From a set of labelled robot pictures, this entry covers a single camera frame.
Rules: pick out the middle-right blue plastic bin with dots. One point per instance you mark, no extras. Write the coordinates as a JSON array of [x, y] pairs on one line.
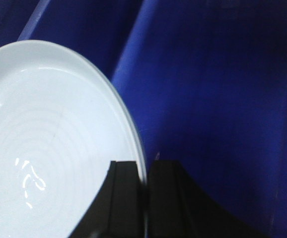
[[204, 80]]

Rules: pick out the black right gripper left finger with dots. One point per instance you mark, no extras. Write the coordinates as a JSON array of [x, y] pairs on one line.
[[117, 210]]

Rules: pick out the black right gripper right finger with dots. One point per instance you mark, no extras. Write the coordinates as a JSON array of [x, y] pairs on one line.
[[179, 208]]

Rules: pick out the light blue plate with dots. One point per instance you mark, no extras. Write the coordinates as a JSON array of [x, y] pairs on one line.
[[62, 122]]

